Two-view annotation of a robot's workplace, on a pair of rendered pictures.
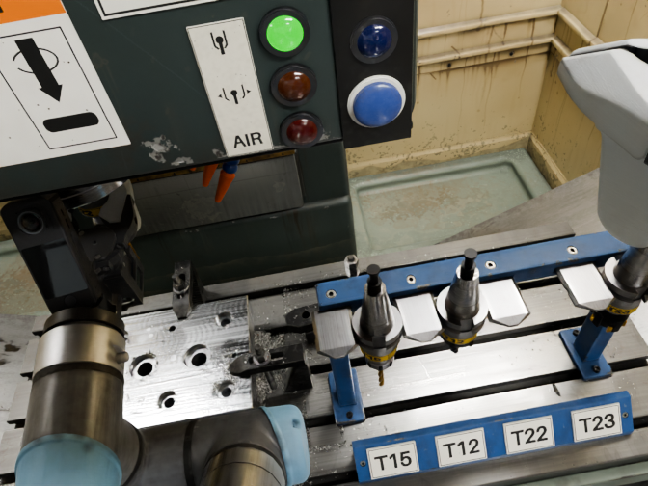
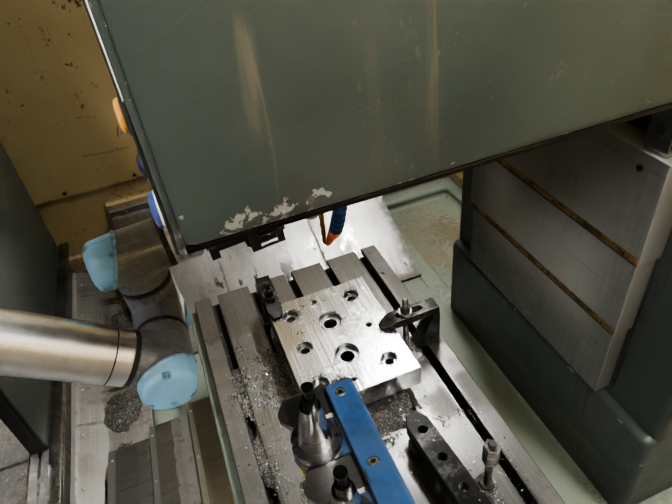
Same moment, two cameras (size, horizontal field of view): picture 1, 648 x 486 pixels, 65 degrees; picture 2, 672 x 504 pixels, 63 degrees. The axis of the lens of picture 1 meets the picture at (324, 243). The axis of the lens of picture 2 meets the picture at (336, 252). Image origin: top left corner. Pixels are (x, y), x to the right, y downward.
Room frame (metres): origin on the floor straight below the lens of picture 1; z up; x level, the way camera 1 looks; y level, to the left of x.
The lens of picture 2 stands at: (0.30, -0.43, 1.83)
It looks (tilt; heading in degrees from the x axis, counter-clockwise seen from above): 39 degrees down; 75
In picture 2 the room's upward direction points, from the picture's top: 7 degrees counter-clockwise
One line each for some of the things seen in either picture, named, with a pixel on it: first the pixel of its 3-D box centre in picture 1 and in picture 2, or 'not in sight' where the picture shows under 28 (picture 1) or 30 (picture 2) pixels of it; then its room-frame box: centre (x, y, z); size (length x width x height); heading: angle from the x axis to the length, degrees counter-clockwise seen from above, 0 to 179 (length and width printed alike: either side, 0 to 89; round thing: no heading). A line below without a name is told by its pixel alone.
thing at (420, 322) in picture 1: (418, 317); (332, 482); (0.35, -0.10, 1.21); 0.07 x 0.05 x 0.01; 1
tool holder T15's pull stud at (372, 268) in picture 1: (374, 279); (308, 396); (0.35, -0.05, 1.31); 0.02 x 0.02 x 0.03
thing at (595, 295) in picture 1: (586, 287); not in sight; (0.35, -0.32, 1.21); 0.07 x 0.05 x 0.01; 1
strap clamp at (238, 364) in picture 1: (270, 367); not in sight; (0.45, 0.13, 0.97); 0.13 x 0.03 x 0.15; 91
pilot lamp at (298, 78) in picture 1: (294, 86); not in sight; (0.27, 0.00, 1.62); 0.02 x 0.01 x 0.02; 91
